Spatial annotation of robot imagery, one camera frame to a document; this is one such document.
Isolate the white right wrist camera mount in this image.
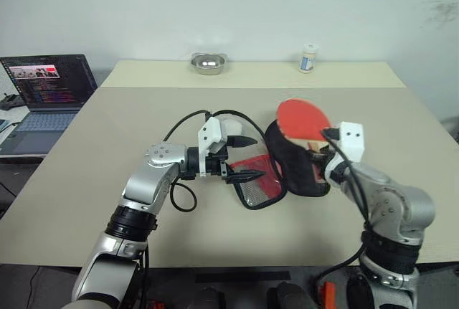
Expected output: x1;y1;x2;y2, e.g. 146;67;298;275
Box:
324;120;366;183

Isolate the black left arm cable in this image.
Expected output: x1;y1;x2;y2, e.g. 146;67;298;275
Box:
143;109;213;309

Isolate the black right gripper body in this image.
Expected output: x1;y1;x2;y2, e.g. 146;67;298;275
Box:
321;145;339;166

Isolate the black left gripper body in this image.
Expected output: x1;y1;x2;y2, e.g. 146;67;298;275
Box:
205;145;233;184

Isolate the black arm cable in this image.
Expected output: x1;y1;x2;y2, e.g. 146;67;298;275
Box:
143;109;213;309
308;128;372;309

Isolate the black tape strip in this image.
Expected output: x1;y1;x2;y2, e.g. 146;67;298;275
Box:
194;271;291;284

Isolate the black handheld controller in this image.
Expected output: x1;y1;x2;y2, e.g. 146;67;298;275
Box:
0;92;23;111

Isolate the dark rounded shape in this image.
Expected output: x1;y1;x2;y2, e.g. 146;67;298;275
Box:
267;281;317;309

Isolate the grey open laptop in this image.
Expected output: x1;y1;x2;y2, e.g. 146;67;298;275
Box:
0;54;99;156

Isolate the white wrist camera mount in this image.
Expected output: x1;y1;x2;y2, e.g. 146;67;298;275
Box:
324;120;366;183
196;116;229;179

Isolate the orange plastic clamp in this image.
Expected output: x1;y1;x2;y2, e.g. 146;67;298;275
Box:
319;280;336;309

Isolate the red table tennis paddle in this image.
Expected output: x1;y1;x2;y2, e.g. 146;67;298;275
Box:
275;98;333;154

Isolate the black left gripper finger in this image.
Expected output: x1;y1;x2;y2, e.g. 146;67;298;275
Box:
225;170;268;185
228;136;259;149

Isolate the small steel bowl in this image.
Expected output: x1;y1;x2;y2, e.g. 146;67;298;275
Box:
189;52;230;77

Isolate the white plastic bottle blue label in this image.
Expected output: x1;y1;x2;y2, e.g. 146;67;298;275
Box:
298;43;319;75

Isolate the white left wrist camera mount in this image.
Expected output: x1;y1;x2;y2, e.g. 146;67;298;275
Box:
196;116;229;179

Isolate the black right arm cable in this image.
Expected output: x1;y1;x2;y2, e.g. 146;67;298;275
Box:
308;128;372;309

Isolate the black paddle case red lining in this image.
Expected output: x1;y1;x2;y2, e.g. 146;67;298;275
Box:
214;109;331;211

